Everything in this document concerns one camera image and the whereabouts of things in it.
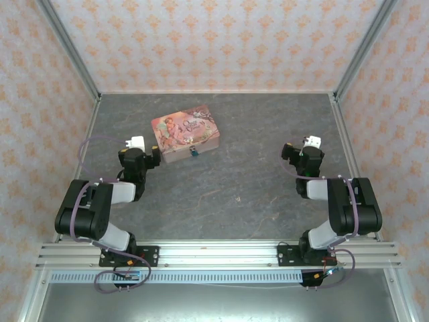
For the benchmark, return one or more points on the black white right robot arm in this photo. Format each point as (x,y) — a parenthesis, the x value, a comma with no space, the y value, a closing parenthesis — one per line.
(352,208)

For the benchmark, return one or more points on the small key with blue head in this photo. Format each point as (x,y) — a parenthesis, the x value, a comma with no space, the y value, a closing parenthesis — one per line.
(195,154)

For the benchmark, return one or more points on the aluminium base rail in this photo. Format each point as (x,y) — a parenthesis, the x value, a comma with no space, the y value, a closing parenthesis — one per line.
(218,255)

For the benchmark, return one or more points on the pink illustrated tin box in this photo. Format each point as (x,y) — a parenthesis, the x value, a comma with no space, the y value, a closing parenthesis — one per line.
(184,129)

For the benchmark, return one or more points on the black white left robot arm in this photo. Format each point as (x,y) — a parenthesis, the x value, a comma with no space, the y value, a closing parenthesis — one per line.
(83,208)

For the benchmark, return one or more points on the small circuit board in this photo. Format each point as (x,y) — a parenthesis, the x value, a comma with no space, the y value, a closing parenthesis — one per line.
(326,273)
(132,276)

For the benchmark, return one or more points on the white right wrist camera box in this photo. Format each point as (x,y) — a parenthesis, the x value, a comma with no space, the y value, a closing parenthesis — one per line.
(313,141)

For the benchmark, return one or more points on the aluminium lower frame leg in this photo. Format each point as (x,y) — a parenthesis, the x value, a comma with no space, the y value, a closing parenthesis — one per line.
(31,298)
(400,298)

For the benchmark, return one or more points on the aluminium table side rail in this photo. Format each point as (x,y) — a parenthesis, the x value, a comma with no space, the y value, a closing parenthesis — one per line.
(347,147)
(85,147)

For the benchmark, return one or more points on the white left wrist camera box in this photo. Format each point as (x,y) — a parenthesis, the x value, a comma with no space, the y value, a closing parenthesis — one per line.
(135,142)

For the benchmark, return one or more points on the aluminium frame post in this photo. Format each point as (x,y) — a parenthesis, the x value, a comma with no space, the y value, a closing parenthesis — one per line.
(367,47)
(67,47)

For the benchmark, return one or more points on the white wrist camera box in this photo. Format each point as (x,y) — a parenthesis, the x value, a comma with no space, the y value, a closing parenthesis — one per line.
(135,142)
(313,141)

